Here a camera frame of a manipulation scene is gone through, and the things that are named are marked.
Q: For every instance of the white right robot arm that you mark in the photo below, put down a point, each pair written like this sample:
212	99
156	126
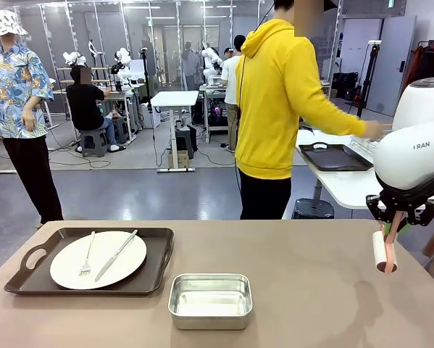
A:
408	159

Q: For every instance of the person right hand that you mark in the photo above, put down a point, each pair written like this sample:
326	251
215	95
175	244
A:
374	129

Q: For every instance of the person in yellow hoodie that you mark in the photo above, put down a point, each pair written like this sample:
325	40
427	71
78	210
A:
274	108

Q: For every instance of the white round dinner plate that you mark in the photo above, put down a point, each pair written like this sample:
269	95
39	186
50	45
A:
68	261

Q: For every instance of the mannequin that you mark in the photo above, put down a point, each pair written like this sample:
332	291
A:
28	116

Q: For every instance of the black bin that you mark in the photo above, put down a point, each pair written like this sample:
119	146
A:
185	141

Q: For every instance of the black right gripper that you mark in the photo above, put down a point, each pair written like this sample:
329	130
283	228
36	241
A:
405	198

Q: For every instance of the wooden shelf workbench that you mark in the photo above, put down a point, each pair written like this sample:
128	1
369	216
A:
126	98

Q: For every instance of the white standing desk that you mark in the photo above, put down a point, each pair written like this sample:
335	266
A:
175	98

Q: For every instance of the seated person in black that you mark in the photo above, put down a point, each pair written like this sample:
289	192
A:
82	105

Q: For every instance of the silver table knife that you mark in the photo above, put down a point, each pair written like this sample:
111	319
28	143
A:
116	255

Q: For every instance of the person in white shirt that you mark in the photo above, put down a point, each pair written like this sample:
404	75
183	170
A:
233	79

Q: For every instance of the person in grey top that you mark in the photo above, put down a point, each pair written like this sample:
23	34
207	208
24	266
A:
190	65

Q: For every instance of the rectangular metal container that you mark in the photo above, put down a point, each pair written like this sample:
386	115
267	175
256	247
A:
209	304

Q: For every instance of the white table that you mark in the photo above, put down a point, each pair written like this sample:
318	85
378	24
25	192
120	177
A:
340	185

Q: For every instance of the patterned bucket hat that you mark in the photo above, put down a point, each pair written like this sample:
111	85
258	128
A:
6	23

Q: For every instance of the grey door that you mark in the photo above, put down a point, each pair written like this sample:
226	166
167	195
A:
390	65

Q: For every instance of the brown plastic serving tray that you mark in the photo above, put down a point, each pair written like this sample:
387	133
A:
158	253

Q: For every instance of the black trousers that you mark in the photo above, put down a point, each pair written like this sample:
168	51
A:
32	174

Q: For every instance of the black tripod stand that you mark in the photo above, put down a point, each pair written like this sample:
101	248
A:
369	79

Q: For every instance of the dark serving tray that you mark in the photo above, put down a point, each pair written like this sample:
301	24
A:
332	157

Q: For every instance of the cardboard box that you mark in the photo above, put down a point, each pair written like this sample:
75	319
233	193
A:
178	159

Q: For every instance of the silver fork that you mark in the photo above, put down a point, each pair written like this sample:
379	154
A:
89	250

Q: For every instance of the grey plastic stool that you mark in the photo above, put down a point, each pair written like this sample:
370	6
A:
93	141

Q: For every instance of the black equipment cases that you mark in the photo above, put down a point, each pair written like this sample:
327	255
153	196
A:
345	85

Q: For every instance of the blue floral shirt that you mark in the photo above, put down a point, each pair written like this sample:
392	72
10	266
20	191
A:
13	90

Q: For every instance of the black plastic stool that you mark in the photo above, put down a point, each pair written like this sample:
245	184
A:
312	210

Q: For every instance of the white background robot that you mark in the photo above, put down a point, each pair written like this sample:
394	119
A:
73	58
211	59
124	69

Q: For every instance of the person right forearm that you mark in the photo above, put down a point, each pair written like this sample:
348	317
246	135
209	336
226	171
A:
343	117

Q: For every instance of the black clothes rack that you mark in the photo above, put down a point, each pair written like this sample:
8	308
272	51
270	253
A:
432	69

